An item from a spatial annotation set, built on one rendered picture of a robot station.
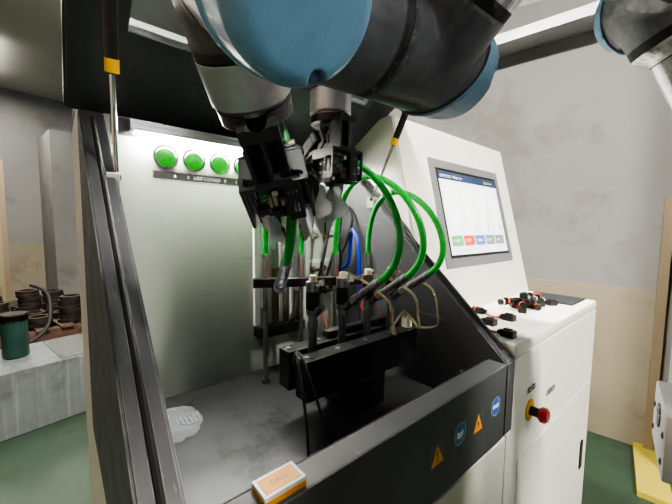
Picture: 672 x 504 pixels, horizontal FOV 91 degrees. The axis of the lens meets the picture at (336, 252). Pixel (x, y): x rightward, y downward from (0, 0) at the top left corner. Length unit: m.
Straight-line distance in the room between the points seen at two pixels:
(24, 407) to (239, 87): 2.60
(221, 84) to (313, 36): 0.14
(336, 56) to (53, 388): 2.69
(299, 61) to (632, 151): 2.39
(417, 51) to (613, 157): 2.29
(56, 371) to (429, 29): 2.68
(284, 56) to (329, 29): 0.02
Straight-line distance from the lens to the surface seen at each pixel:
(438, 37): 0.26
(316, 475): 0.45
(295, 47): 0.18
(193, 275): 0.85
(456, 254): 1.08
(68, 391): 2.81
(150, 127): 0.82
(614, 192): 2.48
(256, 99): 0.31
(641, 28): 0.71
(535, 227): 2.50
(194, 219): 0.85
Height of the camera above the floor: 1.23
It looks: 5 degrees down
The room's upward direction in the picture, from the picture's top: 1 degrees clockwise
